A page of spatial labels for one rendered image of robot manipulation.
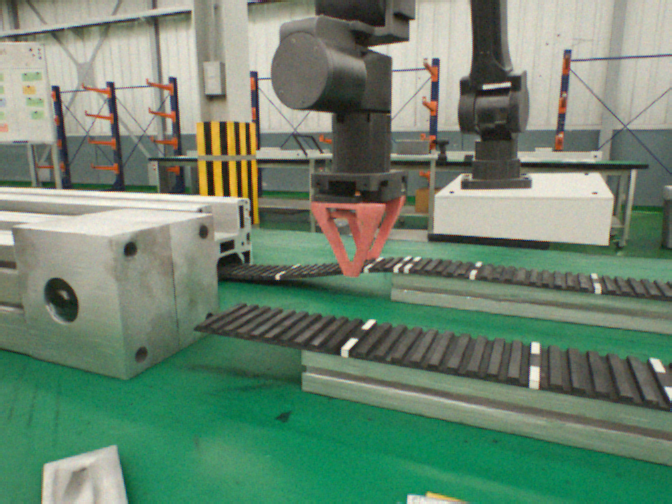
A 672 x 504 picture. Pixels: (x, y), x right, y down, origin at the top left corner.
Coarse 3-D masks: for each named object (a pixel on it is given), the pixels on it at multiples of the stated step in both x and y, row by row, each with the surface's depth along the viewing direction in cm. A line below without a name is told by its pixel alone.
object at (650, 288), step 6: (642, 282) 41; (648, 282) 40; (654, 282) 41; (660, 282) 40; (648, 288) 39; (654, 288) 39; (660, 288) 39; (666, 288) 39; (648, 294) 38; (654, 294) 37; (660, 294) 38; (666, 294) 37; (660, 300) 37; (666, 300) 37
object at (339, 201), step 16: (320, 192) 46; (336, 192) 46; (352, 192) 49; (320, 208) 44; (336, 208) 44; (352, 208) 43; (368, 208) 42; (320, 224) 45; (368, 224) 43; (336, 240) 46; (368, 240) 44; (336, 256) 46; (352, 272) 46
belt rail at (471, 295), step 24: (408, 288) 46; (432, 288) 45; (456, 288) 44; (480, 288) 43; (504, 288) 42; (528, 288) 42; (504, 312) 43; (528, 312) 42; (552, 312) 41; (576, 312) 40; (600, 312) 40; (624, 312) 40; (648, 312) 39
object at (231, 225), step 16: (0, 192) 71; (16, 192) 70; (32, 192) 68; (48, 192) 67; (64, 192) 66; (80, 192) 66; (96, 192) 65; (112, 192) 65; (0, 208) 61; (16, 208) 59; (32, 208) 58; (48, 208) 57; (64, 208) 56; (80, 208) 55; (96, 208) 54; (112, 208) 53; (128, 208) 53; (144, 208) 52; (160, 208) 51; (176, 208) 50; (192, 208) 50; (208, 208) 51; (224, 208) 57; (240, 208) 57; (224, 224) 57; (240, 224) 57; (224, 240) 54; (240, 240) 57; (224, 256) 58; (240, 256) 57
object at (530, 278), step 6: (522, 270) 44; (534, 270) 44; (516, 276) 43; (522, 276) 42; (528, 276) 43; (534, 276) 42; (516, 282) 41; (522, 282) 41; (528, 282) 41; (534, 282) 41
